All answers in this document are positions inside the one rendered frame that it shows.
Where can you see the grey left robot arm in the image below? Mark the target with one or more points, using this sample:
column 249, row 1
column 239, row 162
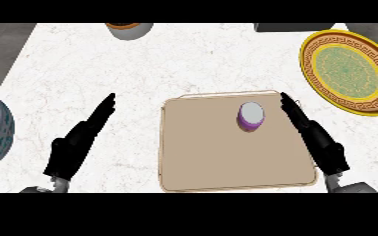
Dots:
column 50, row 186

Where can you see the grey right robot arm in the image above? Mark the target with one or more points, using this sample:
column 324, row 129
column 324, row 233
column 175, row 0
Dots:
column 348, row 185

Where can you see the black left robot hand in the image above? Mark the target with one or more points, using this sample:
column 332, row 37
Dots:
column 76, row 143

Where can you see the grey-blue round object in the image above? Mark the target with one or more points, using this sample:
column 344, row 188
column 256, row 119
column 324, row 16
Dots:
column 5, row 131

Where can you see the yellow patterned plate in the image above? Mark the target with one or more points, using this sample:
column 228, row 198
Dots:
column 345, row 70

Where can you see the grey appliance corner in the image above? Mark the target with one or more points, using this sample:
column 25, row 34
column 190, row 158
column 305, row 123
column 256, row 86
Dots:
column 364, row 28

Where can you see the grey round pot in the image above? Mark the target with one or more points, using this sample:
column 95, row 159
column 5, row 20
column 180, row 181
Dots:
column 129, row 30

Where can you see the beige square tray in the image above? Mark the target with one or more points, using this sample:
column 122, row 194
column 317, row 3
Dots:
column 237, row 143

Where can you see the purple can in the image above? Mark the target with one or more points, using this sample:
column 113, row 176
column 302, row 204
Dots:
column 252, row 116

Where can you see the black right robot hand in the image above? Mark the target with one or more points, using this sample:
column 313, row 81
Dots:
column 320, row 143

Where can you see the dark grey block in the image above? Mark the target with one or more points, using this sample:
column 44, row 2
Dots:
column 293, row 27

